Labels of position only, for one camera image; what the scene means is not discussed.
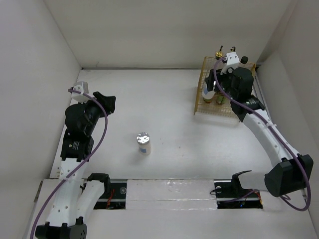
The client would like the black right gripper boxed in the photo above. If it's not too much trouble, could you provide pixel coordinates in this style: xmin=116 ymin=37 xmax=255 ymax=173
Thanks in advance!
xmin=205 ymin=65 xmax=237 ymax=100

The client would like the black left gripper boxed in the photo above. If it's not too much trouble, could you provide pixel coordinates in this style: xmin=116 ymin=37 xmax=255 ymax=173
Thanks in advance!
xmin=78 ymin=92 xmax=115 ymax=135

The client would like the silver-lid spice jar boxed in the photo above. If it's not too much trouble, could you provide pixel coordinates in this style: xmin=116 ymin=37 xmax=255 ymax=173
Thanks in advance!
xmin=136 ymin=132 xmax=151 ymax=155
xmin=202 ymin=82 xmax=214 ymax=100

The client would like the yellow-cap sauce bottle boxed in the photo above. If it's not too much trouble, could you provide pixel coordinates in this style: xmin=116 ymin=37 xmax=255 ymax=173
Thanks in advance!
xmin=203 ymin=98 xmax=213 ymax=104
xmin=215 ymin=93 xmax=227 ymax=105

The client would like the clear oil bottle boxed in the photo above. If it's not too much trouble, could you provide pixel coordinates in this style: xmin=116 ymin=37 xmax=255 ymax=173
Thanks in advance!
xmin=215 ymin=45 xmax=223 ymax=60

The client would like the clear bottle black cap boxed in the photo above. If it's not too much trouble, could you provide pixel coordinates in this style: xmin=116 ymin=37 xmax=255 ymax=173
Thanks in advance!
xmin=239 ymin=56 xmax=249 ymax=68

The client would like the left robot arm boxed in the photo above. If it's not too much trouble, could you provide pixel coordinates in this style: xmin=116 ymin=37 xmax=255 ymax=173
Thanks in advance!
xmin=30 ymin=88 xmax=116 ymax=239

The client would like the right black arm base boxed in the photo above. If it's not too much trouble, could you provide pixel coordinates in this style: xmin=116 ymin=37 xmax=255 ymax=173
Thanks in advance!
xmin=210 ymin=170 xmax=263 ymax=209

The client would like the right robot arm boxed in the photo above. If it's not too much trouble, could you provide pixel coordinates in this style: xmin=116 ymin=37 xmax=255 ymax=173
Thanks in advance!
xmin=203 ymin=67 xmax=314 ymax=197

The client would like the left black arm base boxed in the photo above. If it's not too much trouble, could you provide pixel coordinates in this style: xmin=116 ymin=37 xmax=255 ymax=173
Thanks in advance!
xmin=80 ymin=173 xmax=127 ymax=210

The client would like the white foam front board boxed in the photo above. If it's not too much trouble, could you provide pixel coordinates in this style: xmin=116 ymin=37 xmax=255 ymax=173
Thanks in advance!
xmin=126 ymin=179 xmax=217 ymax=211

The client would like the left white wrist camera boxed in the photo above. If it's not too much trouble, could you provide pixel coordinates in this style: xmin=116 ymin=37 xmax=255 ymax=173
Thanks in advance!
xmin=71 ymin=81 xmax=89 ymax=103

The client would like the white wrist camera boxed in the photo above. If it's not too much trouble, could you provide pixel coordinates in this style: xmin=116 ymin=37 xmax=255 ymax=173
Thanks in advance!
xmin=220 ymin=51 xmax=240 ymax=75
xmin=71 ymin=81 xmax=89 ymax=103

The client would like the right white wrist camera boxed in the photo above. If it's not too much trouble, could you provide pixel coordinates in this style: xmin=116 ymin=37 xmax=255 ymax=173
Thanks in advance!
xmin=220 ymin=51 xmax=240 ymax=75

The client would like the gold wire basket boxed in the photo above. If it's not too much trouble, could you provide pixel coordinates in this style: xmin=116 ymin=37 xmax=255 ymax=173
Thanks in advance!
xmin=194 ymin=57 xmax=258 ymax=118

